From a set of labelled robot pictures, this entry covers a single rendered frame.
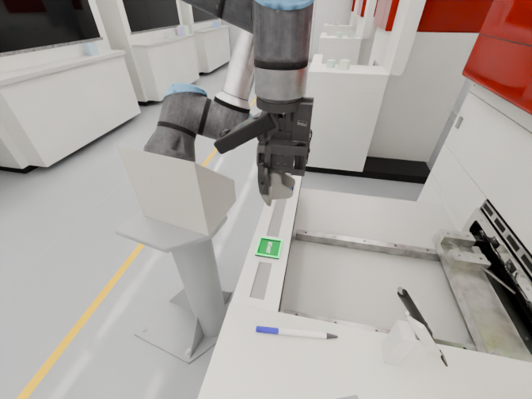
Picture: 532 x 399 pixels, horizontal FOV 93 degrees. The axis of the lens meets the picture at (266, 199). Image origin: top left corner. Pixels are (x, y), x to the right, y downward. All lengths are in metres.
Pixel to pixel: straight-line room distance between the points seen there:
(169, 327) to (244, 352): 1.17
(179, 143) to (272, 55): 0.49
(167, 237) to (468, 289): 0.83
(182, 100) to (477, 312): 0.90
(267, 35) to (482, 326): 0.69
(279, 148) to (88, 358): 1.55
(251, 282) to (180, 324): 1.10
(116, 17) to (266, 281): 4.57
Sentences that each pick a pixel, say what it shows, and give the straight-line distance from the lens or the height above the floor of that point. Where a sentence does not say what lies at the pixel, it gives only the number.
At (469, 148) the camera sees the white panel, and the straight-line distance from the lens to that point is 1.08.
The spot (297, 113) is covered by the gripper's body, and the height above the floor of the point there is 1.29.
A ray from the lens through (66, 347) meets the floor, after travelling 1.85.
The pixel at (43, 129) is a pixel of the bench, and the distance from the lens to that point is 3.40.
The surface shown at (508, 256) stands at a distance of 0.85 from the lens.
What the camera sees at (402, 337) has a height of 1.05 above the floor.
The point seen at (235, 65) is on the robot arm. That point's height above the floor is 1.28.
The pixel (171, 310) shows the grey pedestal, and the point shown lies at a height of 0.01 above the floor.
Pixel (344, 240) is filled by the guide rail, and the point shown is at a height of 0.85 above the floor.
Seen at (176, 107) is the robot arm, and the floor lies 1.18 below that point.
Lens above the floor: 1.42
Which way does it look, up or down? 38 degrees down
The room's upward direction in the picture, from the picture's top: straight up
